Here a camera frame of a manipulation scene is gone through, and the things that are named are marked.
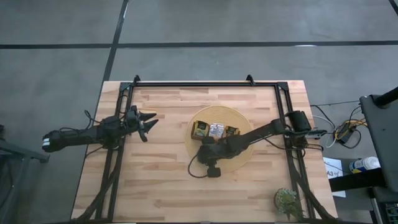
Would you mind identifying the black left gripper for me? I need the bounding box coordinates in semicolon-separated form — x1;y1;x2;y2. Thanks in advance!
125;105;159;143

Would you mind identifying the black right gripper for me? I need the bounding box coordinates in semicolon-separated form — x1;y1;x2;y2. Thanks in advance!
196;136;226;179

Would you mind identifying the white orange tea bag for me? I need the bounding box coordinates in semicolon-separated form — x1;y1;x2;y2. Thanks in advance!
208;123;226;139

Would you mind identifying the brown wooden tea organizer box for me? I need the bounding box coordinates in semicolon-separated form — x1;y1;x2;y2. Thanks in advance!
190;119;241;141

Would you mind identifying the round woven straw placemat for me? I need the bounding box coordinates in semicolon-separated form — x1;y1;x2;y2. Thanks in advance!
185;105;254;174

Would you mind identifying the small green potted plant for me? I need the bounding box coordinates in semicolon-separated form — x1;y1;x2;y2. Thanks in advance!
273;187;304;222

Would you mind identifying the white printed paper sheet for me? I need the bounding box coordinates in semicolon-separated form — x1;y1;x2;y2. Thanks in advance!
322;157;346;198

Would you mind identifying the black shelf bar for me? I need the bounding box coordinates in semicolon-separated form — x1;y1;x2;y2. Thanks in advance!
328;167;386;192

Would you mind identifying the white wipes canister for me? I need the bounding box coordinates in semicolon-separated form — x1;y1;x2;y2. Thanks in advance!
348;156;381;174

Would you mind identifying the grey equipment stand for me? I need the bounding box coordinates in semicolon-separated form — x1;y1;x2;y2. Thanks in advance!
359;93;398;194

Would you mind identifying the black round pole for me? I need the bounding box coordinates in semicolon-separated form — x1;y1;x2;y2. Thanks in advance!
374;86;398;108

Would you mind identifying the dark electronic device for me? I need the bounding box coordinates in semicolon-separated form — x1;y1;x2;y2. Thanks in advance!
384;202;398;224

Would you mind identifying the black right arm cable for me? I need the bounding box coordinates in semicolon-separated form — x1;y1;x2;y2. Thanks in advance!
187;154;213;179

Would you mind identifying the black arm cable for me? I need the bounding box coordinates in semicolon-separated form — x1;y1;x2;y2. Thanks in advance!
187;154;213;179
116;95;130;121

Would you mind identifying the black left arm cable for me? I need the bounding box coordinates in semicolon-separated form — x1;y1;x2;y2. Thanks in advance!
116;95;130;121

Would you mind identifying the black metal table frame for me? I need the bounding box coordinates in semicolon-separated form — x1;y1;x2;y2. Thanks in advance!
73;74;338;222

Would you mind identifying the black power box with cables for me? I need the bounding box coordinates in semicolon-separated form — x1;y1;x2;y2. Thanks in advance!
334;119;363;149

